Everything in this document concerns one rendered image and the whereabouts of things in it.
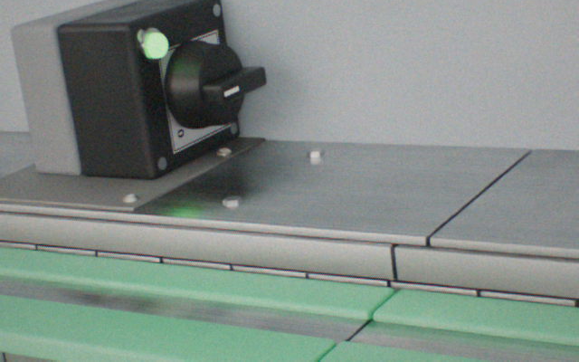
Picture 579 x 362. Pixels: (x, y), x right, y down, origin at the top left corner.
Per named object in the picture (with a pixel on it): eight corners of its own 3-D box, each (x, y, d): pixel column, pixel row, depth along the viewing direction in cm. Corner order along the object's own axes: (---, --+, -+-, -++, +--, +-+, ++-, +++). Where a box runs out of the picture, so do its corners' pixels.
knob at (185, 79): (222, 116, 62) (275, 117, 60) (171, 139, 58) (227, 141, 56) (209, 32, 60) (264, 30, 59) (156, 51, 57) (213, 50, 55)
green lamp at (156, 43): (164, 54, 57) (149, 60, 56) (160, 31, 57) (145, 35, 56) (173, 54, 57) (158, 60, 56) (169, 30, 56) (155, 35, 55)
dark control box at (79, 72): (133, 131, 68) (34, 176, 61) (110, -4, 66) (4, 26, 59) (251, 135, 64) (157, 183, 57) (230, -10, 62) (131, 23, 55)
